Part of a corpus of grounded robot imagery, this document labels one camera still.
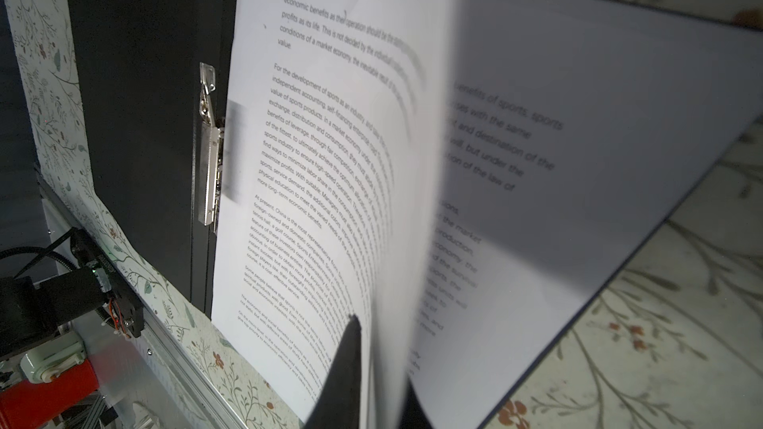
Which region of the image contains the white printed sheet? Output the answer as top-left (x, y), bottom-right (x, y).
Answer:
top-left (212, 0), bottom-right (457, 428)
top-left (409, 0), bottom-right (762, 428)

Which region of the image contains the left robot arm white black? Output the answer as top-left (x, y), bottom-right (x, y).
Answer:
top-left (1, 228), bottom-right (145, 361)

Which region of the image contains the floral table mat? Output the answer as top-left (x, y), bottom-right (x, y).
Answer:
top-left (1, 0), bottom-right (762, 428)

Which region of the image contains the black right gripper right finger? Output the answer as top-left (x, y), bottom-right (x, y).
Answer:
top-left (397, 383), bottom-right (432, 429)

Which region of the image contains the orange folder black inside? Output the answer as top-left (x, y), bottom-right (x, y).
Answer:
top-left (69, 0), bottom-right (234, 321)

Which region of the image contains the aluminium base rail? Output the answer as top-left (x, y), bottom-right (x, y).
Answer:
top-left (39, 182), bottom-right (243, 428)

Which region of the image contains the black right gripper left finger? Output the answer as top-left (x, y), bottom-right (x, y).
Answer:
top-left (304, 315), bottom-right (362, 429)

